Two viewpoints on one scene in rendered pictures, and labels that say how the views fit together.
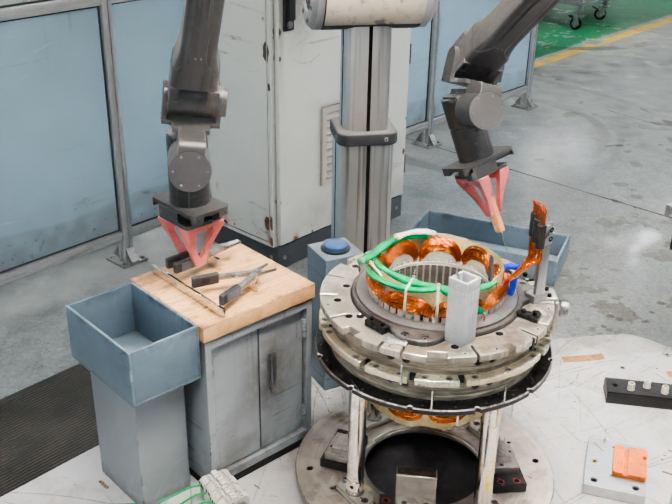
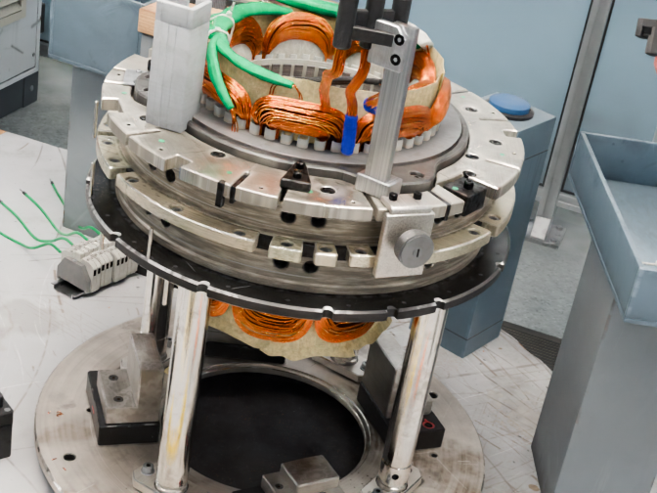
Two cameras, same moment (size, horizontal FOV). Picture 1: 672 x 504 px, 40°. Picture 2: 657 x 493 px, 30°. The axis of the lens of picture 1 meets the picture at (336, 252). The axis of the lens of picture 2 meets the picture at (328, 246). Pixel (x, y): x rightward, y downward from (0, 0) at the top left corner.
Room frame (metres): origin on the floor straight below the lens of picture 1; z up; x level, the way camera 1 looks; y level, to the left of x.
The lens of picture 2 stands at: (0.75, -0.92, 1.44)
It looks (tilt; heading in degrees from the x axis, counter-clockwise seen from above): 28 degrees down; 63
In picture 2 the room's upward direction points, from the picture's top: 10 degrees clockwise
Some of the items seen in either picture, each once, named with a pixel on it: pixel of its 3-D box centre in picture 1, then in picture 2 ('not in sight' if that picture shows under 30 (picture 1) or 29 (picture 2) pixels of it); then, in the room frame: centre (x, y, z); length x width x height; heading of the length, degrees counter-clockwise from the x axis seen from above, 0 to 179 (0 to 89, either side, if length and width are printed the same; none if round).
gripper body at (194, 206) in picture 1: (189, 188); not in sight; (1.22, 0.21, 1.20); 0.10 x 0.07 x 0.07; 44
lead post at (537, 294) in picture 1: (540, 261); (392, 111); (1.10, -0.27, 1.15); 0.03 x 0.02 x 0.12; 125
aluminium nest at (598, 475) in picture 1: (615, 468); not in sight; (1.12, -0.43, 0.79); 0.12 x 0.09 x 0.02; 163
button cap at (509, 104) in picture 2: (335, 244); (509, 104); (1.38, 0.00, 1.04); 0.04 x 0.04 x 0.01
